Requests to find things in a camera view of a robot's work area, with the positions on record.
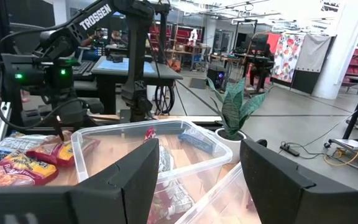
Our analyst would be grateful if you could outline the small clear plastic bin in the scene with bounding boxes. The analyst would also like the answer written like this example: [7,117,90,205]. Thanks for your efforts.
[71,119,233,224]

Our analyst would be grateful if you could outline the yellow floor cable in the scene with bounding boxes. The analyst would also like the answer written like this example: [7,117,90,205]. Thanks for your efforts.
[323,101,358,167]

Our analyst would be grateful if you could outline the white flat device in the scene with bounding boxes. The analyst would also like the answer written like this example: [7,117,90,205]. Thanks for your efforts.
[328,138,358,152]

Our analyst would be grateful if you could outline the black computer tower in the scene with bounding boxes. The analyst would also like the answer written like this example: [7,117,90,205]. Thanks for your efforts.
[206,65,226,91]

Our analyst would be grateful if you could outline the blue Maruchan ramen pack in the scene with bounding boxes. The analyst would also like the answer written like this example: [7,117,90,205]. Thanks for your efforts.
[0,132,55,160]
[177,128,214,155]

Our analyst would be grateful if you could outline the person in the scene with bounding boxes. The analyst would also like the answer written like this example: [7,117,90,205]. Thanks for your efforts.
[249,43,276,94]

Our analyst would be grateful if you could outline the grey desk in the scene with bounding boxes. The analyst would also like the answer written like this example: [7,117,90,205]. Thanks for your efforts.
[90,55,183,114]

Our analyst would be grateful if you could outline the white building column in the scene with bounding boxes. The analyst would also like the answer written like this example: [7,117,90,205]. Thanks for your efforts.
[312,0,358,100]

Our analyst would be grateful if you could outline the white cloth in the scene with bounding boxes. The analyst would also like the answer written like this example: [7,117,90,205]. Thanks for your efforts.
[295,33,332,74]

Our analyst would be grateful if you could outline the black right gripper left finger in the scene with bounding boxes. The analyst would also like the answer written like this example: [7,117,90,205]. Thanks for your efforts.
[68,138,160,224]

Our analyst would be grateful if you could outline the black power strip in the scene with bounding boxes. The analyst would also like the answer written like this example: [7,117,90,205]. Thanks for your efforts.
[279,141,301,157]

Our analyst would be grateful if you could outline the blue desk pad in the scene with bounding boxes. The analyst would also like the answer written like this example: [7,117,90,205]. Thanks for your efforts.
[97,58,157,74]

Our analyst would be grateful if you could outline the floral cloth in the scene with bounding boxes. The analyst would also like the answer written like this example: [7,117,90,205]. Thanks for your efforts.
[272,32,306,83]

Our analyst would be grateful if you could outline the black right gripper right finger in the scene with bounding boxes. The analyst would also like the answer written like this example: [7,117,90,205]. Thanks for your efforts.
[240,139,317,224]

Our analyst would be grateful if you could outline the green plant in white pot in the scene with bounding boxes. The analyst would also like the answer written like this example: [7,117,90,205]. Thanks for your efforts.
[206,77,273,164]

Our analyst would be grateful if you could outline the black keyboard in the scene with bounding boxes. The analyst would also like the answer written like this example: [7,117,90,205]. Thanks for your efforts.
[71,60,98,78]

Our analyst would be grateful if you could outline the red Maruchan ramen pack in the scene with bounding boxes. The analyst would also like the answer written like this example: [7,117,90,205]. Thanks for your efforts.
[0,151,59,187]
[25,130,101,167]
[144,126,195,224]

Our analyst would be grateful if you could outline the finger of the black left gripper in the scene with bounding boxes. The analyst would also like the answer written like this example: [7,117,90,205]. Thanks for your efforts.
[52,119,65,141]

